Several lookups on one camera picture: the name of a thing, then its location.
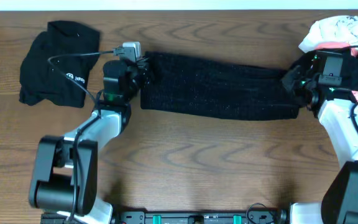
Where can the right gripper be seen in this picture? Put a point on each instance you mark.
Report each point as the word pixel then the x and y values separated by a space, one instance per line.
pixel 288 81

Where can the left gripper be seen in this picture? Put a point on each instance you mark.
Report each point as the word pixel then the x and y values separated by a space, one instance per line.
pixel 143 61

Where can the black velvet garment with buttons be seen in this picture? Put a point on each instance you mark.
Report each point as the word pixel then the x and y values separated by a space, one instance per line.
pixel 203 87

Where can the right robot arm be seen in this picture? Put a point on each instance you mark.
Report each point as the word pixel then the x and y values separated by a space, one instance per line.
pixel 339 117

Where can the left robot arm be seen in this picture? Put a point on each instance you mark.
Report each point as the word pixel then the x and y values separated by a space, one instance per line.
pixel 65 175

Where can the pink and white garment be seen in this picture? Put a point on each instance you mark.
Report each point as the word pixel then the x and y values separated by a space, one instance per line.
pixel 332 32

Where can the folded black polo shirt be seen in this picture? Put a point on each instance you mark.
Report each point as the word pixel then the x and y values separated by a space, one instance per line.
pixel 57 67

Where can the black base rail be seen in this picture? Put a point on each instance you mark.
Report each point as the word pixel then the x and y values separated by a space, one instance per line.
pixel 257 216

